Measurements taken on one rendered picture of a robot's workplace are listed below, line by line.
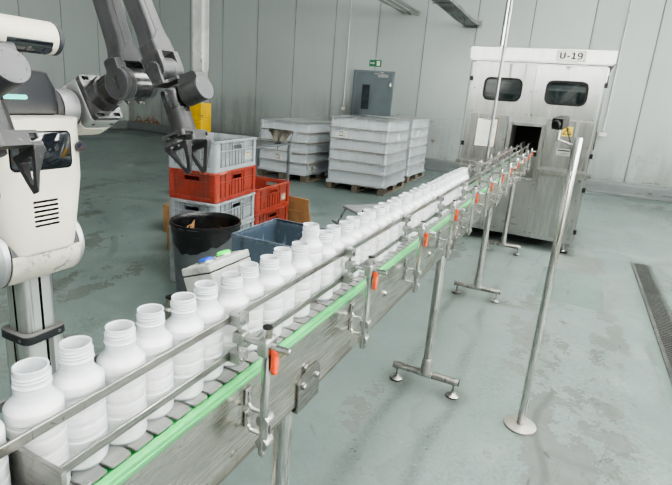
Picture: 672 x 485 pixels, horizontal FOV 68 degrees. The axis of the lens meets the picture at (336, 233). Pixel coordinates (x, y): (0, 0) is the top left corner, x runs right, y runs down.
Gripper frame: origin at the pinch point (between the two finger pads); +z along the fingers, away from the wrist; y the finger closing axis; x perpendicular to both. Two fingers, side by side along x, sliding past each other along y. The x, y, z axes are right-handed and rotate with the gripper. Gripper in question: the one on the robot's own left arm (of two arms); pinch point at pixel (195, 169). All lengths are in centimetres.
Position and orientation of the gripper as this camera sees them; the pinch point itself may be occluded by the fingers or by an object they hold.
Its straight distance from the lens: 126.2
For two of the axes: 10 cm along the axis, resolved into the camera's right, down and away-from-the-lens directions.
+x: -9.0, 2.3, 3.6
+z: 2.7, 9.6, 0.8
